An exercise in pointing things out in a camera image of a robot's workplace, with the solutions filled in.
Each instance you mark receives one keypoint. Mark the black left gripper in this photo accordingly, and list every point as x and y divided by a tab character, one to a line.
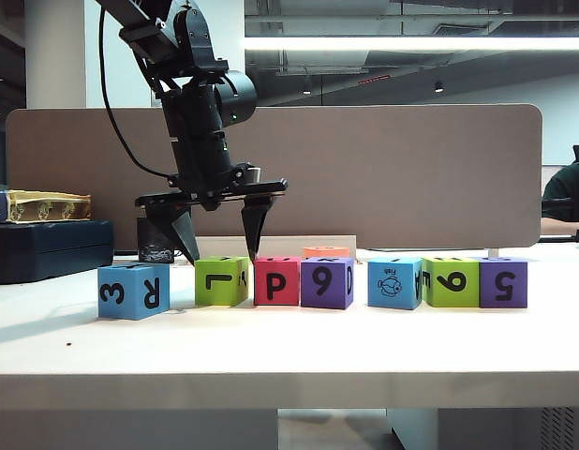
203	164

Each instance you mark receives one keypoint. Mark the green foam block K T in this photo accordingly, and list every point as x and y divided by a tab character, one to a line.
217	283

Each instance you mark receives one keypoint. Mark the red foam block U N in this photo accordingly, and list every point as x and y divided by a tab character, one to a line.
275	283

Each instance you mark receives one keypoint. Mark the purple foam block M R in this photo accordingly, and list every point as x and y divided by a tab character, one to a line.
322	283

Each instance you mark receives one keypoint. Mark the blue foam block fish A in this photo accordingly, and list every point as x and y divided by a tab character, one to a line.
392	283

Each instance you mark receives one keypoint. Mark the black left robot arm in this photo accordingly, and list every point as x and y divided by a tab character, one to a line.
191	94

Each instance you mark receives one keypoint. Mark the black mug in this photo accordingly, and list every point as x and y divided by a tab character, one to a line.
144	244

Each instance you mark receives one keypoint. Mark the blue foam block Y 3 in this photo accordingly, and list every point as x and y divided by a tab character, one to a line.
130	293

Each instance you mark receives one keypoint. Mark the orange foam block 7 I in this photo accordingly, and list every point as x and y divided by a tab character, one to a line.
327	252

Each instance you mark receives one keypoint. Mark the yellow fabric storage bag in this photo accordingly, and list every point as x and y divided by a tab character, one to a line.
50	206

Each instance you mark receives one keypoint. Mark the dark blue hard case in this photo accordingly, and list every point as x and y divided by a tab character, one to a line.
50	253

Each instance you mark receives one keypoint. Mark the red LED sign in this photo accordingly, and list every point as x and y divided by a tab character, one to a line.
375	79

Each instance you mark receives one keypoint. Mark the green foam block 9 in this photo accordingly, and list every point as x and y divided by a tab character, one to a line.
451	281

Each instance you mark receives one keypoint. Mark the black ceiling spotlight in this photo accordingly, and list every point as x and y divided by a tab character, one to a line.
439	87

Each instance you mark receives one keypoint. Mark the ceiling light strip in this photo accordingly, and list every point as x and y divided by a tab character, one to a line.
411	43

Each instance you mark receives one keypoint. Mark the white desk leg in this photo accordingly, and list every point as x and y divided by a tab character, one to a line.
411	429

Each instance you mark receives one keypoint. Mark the brown desk divider panel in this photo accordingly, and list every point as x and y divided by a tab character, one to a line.
505	164

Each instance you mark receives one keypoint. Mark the purple foam block 5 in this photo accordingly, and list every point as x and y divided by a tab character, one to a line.
505	283

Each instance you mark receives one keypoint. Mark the person in dark green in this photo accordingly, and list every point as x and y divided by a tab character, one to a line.
566	197

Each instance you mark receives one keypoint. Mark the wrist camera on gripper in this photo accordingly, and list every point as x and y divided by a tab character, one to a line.
253	175

